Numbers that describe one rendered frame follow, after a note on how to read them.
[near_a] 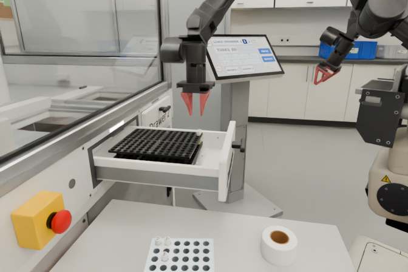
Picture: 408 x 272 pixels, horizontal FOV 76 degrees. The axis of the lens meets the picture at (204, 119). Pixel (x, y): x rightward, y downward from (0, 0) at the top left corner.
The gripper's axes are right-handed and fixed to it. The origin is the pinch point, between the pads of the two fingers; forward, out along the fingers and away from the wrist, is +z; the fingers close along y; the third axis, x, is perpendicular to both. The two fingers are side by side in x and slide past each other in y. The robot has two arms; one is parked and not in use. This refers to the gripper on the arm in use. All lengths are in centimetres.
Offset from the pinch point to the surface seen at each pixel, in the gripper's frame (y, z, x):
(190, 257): 7.2, 18.1, -35.5
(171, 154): -3.2, 7.5, -14.5
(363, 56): 148, -3, 300
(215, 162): 6.7, 13.5, -4.4
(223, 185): 11.1, 11.0, -20.8
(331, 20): 116, -51, 353
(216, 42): -8, -20, 84
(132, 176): -11.8, 12.0, -19.6
